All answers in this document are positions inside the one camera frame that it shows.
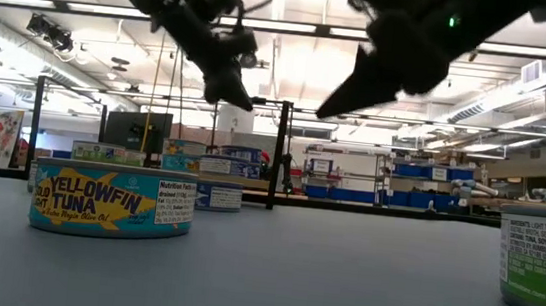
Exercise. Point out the white ceiling vent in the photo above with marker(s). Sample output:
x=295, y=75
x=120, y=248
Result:
x=532, y=72

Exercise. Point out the blue table mat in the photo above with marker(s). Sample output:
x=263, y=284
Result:
x=260, y=282

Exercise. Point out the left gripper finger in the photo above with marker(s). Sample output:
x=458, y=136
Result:
x=229, y=91

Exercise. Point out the person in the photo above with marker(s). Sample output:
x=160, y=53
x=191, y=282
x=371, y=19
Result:
x=265, y=157

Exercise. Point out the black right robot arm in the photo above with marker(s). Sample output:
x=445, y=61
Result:
x=507, y=15

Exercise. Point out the light wooden shelf board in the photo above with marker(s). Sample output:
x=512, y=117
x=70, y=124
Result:
x=256, y=184

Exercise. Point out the white shelf unit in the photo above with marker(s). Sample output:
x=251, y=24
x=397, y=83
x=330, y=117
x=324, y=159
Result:
x=352, y=165

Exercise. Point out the long blue storage bin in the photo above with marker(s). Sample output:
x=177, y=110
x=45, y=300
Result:
x=339, y=194
x=414, y=199

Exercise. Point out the blue white sign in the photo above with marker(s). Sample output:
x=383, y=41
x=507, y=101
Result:
x=322, y=166

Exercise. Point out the small black background robot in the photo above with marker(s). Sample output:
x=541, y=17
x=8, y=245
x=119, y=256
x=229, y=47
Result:
x=287, y=172

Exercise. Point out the blue label tuna can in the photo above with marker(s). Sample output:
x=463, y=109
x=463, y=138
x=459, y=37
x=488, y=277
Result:
x=224, y=167
x=253, y=172
x=221, y=198
x=242, y=153

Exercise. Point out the round black ceiling camera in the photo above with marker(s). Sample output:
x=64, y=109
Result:
x=249, y=61

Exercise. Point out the black spotlight cluster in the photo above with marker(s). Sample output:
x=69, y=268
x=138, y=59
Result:
x=51, y=33

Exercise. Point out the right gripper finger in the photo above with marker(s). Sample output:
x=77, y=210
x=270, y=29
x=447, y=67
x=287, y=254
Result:
x=365, y=86

